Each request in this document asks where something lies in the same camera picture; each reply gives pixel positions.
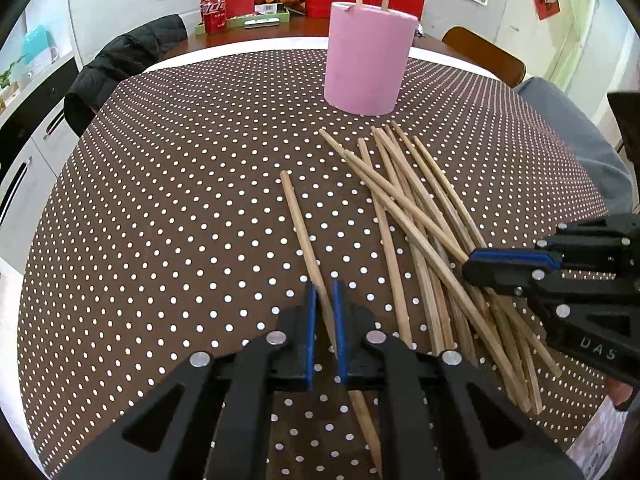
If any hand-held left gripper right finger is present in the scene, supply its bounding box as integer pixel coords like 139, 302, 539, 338
333, 280, 586, 480

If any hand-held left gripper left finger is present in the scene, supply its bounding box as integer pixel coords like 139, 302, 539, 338
57, 284, 319, 480

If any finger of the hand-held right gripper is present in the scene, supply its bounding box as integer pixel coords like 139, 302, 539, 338
469, 213, 640, 274
461, 259, 640, 387

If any pile of wooden chopsticks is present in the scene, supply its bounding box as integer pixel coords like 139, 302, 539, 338
318, 120, 564, 417

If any pink cup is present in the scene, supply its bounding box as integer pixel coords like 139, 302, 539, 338
322, 2, 419, 117

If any person's right hand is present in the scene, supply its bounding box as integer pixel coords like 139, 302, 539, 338
606, 379, 634, 412

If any grey garment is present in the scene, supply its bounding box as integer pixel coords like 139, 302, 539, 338
517, 77, 634, 214

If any dark object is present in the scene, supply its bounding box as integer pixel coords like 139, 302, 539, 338
607, 90, 640, 157

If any brown polka dot tablecloth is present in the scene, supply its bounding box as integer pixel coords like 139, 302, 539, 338
17, 47, 625, 480

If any white printed bag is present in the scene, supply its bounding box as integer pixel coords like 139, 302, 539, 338
565, 394, 632, 472

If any brown wooden chair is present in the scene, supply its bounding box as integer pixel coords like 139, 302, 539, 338
442, 26, 527, 89

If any green tray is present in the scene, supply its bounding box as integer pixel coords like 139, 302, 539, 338
194, 7, 291, 36

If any black jacket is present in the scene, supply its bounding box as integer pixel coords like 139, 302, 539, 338
63, 14, 189, 139

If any red soda carton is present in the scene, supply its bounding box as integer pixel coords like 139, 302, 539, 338
200, 0, 229, 35

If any black and white cabinet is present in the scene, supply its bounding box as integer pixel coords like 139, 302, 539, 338
0, 54, 84, 222

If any small green plant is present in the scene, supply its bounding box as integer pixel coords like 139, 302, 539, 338
0, 55, 26, 94

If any teal appliance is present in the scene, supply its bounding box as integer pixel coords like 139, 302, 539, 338
21, 25, 53, 70

